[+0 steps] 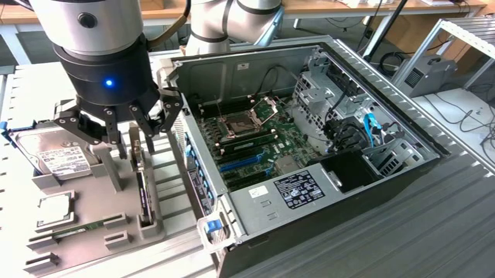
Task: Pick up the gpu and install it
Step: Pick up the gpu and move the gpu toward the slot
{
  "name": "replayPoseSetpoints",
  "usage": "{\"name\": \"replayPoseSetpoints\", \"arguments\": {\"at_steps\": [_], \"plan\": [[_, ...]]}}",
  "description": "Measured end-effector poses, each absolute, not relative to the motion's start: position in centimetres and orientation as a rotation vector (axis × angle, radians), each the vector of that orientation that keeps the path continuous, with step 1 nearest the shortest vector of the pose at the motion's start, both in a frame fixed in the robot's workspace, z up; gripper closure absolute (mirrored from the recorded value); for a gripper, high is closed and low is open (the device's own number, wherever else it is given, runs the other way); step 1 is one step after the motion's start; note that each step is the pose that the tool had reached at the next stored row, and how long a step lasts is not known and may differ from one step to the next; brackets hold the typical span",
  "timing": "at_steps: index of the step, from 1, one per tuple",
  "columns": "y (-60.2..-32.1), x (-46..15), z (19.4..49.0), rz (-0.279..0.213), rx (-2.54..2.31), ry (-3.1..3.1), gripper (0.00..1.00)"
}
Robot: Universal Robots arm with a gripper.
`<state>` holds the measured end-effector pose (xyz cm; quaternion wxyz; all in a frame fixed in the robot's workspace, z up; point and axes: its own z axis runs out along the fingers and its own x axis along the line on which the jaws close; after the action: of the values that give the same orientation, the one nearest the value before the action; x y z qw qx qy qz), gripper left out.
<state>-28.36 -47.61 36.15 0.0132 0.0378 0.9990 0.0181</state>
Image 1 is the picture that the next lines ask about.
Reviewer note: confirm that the grey metal control box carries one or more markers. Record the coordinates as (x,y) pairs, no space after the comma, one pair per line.
(429,78)

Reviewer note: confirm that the black RAM stick with label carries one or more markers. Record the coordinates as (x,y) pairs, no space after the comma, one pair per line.
(246,146)

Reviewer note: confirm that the green RAM stick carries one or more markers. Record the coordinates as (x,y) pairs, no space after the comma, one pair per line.
(78,230)

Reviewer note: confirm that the metal disk bay cage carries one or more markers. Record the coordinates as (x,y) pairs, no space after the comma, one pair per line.
(313,95)

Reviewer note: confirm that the metal socket cover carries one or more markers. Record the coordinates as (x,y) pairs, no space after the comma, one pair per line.
(258,105)

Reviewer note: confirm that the open grey PC case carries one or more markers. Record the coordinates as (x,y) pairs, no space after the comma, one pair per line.
(201,72)

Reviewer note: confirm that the CPU socket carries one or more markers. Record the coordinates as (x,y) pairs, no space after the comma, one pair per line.
(235,126)

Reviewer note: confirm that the silver chipset heatsink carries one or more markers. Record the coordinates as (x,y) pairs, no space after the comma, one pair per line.
(289,165)

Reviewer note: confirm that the green graphics card with fan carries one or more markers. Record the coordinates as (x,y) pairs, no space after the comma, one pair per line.
(143,197)

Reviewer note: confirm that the grey plastic parts rack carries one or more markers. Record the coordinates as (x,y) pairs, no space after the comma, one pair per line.
(97,208)

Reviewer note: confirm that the grey power supply unit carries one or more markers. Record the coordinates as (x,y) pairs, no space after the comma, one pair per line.
(263,214)

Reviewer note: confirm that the aluminium frame slatted table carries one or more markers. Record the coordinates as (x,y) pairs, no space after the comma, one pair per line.
(470,29)

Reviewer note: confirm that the silver CPU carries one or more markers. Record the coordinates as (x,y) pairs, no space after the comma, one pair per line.
(54,211)

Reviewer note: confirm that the black stand pole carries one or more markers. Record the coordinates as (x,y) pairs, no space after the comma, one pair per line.
(387,26)

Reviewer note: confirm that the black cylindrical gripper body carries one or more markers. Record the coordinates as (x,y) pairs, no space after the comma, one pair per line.
(105,72)

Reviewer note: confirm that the blue expansion slot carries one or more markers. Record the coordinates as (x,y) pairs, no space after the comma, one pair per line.
(238,164)

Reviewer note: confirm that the long wooden desk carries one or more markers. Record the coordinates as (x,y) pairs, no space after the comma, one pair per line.
(329,11)

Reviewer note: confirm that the hard disk in blue caddy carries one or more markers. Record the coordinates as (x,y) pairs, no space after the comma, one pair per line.
(43,144)

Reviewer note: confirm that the green Dell motherboard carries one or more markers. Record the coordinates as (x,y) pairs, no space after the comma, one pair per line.
(286,139)

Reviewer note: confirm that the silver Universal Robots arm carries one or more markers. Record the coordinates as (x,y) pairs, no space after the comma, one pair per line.
(89,29)

